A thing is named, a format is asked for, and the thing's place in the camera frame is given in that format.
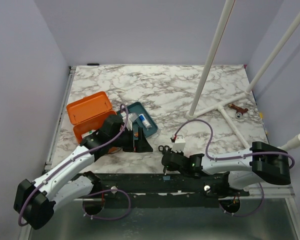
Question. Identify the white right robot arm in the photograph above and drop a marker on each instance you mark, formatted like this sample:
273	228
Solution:
259	163

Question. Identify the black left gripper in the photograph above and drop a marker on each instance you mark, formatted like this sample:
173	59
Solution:
143	145

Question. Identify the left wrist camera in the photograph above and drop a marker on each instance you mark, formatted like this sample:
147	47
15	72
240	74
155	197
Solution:
132	117

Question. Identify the white PVC pipe frame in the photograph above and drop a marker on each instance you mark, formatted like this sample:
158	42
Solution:
215	91

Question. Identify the black-handled scissors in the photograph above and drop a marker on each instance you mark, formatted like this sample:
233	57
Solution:
163	149

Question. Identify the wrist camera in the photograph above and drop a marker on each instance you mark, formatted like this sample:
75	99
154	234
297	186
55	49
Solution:
132	117
178	143

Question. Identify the teal divided tray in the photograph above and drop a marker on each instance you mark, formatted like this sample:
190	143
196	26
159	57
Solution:
138	108

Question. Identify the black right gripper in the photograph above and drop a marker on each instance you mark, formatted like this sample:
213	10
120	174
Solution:
166	160

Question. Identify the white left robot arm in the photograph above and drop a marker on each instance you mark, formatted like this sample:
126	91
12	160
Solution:
35	197

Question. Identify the orange medicine kit box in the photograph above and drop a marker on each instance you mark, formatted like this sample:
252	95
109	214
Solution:
89	113

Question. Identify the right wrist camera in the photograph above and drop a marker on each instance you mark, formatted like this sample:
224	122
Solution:
178	143

